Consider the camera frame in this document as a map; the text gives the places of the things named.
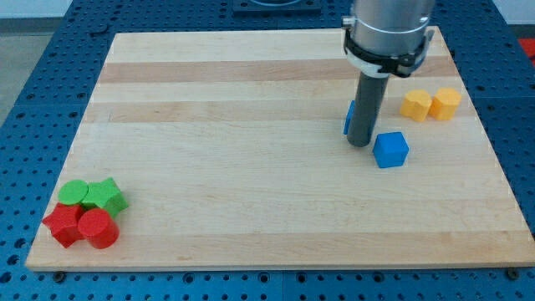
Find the green star block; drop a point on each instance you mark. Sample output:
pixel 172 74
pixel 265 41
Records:
pixel 105 195

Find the yellow hexagon block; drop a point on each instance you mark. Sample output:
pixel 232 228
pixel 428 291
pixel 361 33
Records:
pixel 444 104

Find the red cylinder block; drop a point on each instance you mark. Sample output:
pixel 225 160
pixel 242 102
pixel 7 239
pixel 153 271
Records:
pixel 98 228

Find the green cylinder block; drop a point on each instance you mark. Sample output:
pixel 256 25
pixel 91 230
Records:
pixel 73 192

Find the wooden board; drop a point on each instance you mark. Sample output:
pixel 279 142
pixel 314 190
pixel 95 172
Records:
pixel 229 149

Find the yellow heart block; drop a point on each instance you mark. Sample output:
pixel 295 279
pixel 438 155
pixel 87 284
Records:
pixel 416 105

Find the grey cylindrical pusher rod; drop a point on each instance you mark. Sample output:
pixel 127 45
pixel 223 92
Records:
pixel 368 98

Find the blue cube block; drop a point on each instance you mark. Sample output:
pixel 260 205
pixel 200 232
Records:
pixel 390 150

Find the red star block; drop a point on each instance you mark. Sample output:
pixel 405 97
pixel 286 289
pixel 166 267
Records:
pixel 62 223

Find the blue block behind rod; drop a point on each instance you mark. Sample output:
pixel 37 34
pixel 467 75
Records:
pixel 348 117

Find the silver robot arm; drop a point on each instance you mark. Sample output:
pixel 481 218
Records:
pixel 385 37

